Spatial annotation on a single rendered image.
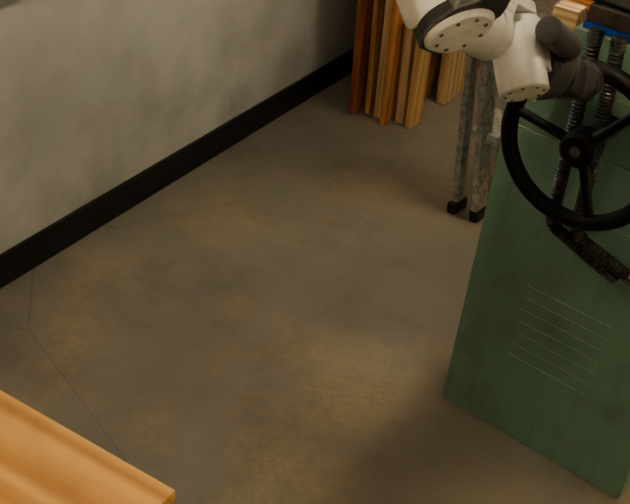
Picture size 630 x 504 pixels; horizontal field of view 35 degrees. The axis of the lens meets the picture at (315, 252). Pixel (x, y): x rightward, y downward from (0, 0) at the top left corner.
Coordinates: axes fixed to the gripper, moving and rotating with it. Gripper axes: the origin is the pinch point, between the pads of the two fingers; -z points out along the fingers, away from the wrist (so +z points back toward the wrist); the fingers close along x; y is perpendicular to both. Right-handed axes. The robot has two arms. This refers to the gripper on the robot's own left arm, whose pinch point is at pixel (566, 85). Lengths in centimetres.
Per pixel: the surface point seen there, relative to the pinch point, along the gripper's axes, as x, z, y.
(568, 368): -8, -56, -46
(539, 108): -14.0, -30.7, 1.6
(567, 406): -9, -60, -54
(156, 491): -33, 41, -64
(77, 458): -44, 44, -62
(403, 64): -101, -146, 33
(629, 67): 5.2, -14.0, 6.1
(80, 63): -129, -31, 5
